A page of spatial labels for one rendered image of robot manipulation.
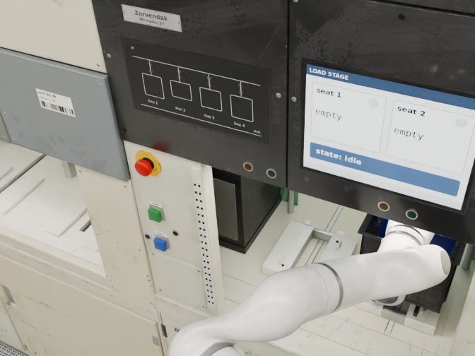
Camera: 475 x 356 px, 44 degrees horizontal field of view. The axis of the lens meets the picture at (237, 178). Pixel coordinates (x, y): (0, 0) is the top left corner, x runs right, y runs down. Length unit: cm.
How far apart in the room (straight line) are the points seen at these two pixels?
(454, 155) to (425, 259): 25
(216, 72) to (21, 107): 58
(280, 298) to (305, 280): 6
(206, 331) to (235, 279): 73
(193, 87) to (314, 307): 46
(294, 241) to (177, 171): 57
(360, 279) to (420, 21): 45
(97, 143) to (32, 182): 82
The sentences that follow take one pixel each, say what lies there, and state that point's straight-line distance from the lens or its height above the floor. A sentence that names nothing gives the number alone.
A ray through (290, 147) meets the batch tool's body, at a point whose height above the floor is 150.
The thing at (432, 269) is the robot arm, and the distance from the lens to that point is 116.
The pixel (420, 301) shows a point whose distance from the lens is 152.
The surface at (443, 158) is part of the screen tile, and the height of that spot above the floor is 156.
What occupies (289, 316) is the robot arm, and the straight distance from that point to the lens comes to 93.
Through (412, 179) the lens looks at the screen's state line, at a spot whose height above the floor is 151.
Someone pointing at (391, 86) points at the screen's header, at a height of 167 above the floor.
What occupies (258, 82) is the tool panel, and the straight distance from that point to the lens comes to 103.
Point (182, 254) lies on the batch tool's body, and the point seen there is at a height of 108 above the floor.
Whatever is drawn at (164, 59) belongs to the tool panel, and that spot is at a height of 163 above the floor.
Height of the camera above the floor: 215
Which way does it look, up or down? 40 degrees down
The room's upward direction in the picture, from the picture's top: 3 degrees counter-clockwise
